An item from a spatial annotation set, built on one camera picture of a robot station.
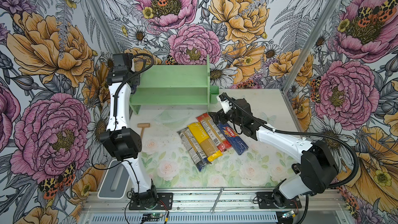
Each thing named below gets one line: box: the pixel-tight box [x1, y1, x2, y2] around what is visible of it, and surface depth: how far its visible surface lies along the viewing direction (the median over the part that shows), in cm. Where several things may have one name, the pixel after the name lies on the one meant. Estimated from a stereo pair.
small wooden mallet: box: [137, 122, 151, 139], surface depth 101 cm
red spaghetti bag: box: [195, 113, 233, 152], surface depth 96 cm
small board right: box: [281, 210, 295, 219], surface depth 73 cm
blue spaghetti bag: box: [216, 122, 249, 156], surface depth 93 cm
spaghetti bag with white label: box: [176, 125, 212, 173], surface depth 90 cm
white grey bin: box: [97, 159, 131, 200], surface depth 75 cm
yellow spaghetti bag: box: [187, 121, 223, 162], surface depth 93 cm
